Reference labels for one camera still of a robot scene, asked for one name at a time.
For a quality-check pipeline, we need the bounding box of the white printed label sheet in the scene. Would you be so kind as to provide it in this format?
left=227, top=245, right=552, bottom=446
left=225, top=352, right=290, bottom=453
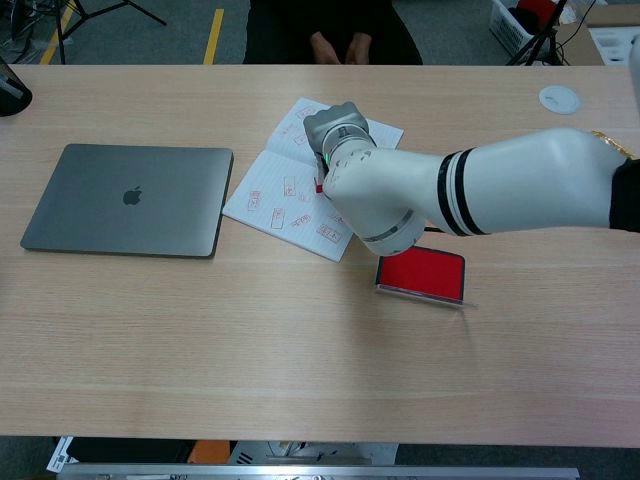
left=46, top=436, right=76, bottom=474

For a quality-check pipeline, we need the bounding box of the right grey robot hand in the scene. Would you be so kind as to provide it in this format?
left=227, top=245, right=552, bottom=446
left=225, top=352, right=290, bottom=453
left=302, top=102, right=374, bottom=174

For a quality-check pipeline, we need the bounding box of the aluminium profile rail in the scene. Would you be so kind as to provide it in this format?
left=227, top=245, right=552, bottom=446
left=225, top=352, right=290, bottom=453
left=55, top=464, right=581, bottom=480

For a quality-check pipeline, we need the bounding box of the seated person in black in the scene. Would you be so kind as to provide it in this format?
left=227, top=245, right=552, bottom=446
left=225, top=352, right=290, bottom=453
left=243, top=0, right=425, bottom=66

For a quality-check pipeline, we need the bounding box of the grey closed laptop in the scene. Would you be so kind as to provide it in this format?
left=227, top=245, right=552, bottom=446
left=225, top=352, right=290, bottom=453
left=19, top=143, right=235, bottom=259

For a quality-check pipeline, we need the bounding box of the open stamped lined notebook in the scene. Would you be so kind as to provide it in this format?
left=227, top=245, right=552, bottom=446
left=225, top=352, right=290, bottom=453
left=222, top=96, right=405, bottom=264

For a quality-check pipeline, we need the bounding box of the red ink pad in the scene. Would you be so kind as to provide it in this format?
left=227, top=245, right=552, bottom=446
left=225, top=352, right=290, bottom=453
left=374, top=247, right=479, bottom=309

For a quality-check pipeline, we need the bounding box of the cardboard box with foam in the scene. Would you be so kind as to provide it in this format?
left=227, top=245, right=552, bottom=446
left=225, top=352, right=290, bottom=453
left=554, top=7, right=640, bottom=66

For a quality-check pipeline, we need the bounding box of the black lamp base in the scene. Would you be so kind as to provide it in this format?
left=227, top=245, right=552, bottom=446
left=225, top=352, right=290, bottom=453
left=0, top=55, right=34, bottom=118

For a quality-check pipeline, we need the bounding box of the orange block under table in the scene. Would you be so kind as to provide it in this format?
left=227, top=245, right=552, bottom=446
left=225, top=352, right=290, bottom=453
left=188, top=439, right=236, bottom=465

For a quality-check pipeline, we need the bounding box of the black tripod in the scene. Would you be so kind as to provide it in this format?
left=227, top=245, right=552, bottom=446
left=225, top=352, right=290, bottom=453
left=9, top=0, right=168, bottom=65
left=505, top=0, right=571, bottom=67

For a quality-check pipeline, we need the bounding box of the round white cable grommet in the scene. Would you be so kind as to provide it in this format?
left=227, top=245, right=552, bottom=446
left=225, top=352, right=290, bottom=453
left=538, top=84, right=582, bottom=116

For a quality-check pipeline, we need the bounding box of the white plastic basket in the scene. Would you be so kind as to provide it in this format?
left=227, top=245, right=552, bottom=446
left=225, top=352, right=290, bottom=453
left=488, top=0, right=559, bottom=57

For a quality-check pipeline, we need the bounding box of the gold snack packet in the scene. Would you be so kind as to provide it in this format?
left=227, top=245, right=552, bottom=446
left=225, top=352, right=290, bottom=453
left=591, top=129, right=632, bottom=161

